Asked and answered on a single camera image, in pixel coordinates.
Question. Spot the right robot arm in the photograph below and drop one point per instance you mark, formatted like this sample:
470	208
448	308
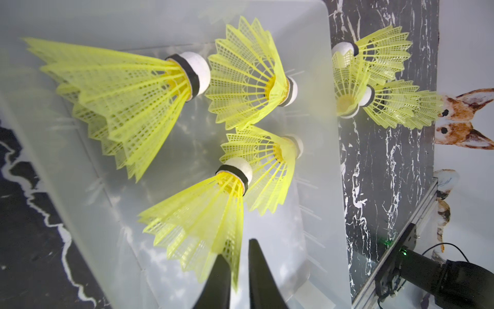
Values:
454	284

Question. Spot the green shuttlecock one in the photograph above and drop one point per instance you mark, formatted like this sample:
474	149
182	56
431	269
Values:
248	80

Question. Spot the green shuttlecock four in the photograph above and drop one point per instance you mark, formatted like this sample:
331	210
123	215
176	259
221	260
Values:
384	50

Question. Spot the green shuttlecock five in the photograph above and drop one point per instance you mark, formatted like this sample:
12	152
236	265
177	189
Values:
403	103

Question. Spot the aluminium front rail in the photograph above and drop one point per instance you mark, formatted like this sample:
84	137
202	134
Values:
375	258

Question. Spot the green shuttlecock seven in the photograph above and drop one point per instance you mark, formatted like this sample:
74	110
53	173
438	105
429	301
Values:
272	159

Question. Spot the green shuttlecock three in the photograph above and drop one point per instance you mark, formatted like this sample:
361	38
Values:
350	77

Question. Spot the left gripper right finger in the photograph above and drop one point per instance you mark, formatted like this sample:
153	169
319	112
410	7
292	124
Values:
262	287

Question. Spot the green shuttlecock six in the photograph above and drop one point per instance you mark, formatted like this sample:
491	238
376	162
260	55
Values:
204	221

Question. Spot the green shuttlecock two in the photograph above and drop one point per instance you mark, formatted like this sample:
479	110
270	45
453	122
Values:
129	102

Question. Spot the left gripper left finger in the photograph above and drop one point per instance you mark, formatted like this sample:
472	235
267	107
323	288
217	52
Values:
217	289

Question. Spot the clear plastic storage box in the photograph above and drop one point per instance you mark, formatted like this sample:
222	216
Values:
304	241

